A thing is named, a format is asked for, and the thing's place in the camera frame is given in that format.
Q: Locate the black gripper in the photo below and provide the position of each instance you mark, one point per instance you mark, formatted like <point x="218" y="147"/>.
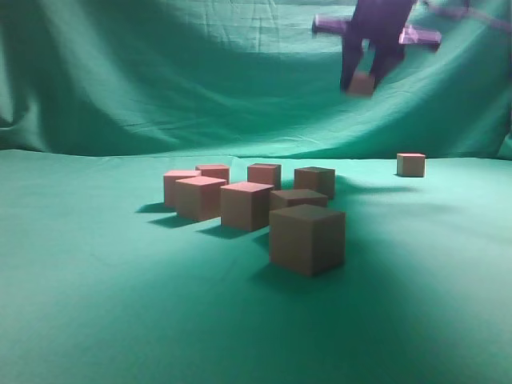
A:
<point x="385" y="25"/>

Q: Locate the pink cube eight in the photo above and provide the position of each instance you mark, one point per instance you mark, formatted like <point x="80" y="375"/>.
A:
<point x="361" y="84"/>

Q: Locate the pink cube nine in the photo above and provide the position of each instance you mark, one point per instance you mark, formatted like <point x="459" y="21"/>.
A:
<point x="411" y="165"/>

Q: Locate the pink cube one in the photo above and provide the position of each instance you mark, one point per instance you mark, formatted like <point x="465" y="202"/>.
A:
<point x="319" y="179"/>

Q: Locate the pink cube two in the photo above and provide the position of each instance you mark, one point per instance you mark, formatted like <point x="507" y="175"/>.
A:
<point x="265" y="173"/>

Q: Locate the pink cube seven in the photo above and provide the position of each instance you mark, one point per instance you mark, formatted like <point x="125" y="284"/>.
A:
<point x="287" y="198"/>

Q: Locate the pink cube three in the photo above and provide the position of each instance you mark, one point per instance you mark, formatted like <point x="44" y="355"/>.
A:
<point x="215" y="171"/>

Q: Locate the pink cube six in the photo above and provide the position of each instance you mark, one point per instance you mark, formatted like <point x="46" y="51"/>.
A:
<point x="307" y="239"/>

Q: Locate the pink cube five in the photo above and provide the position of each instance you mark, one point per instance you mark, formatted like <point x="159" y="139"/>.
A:
<point x="245" y="205"/>

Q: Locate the pink cube four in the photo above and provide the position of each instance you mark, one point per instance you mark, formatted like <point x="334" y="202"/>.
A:
<point x="198" y="198"/>

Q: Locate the pink cube ten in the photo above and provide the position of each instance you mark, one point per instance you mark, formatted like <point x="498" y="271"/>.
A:
<point x="169" y="180"/>

